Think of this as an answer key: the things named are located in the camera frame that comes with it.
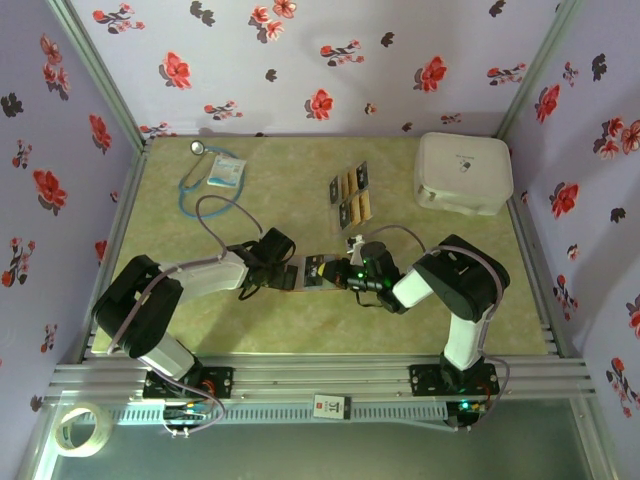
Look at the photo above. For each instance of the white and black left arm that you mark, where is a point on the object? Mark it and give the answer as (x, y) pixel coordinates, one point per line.
(210, 277)

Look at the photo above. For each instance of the aluminium side rail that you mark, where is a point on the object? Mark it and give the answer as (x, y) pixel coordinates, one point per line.
(125, 210)
(530, 250)

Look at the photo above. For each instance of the aluminium frame post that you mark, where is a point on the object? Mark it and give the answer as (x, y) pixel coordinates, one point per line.
(540, 65)
(95, 70)

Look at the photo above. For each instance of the clear tape roll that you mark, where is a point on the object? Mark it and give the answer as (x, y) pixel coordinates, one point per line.
(65, 440)

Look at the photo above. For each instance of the blue and white packet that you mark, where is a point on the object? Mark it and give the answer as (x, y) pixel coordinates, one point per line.
(225, 171)

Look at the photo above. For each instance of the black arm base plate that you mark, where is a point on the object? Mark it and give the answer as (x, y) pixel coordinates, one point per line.
(220, 382)
(425, 380)

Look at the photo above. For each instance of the small electronics board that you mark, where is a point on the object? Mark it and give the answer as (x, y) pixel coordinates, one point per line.
(465, 407)
(187, 412)

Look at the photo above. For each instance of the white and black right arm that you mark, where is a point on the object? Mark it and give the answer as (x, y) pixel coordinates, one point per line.
(465, 280)

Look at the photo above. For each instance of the blue stethoscope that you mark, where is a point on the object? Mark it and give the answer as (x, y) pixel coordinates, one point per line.
(198, 147)

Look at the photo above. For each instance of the red and white label card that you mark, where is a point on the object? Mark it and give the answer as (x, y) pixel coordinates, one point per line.
(331, 406)

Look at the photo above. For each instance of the white storage box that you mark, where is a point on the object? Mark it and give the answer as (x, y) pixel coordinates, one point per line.
(462, 170)

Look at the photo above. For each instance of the gold credit card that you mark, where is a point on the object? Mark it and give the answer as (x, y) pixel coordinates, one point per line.
(345, 185)
(367, 204)
(353, 181)
(356, 210)

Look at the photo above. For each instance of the aluminium frame rail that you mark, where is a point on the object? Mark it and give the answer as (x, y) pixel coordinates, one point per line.
(320, 377)

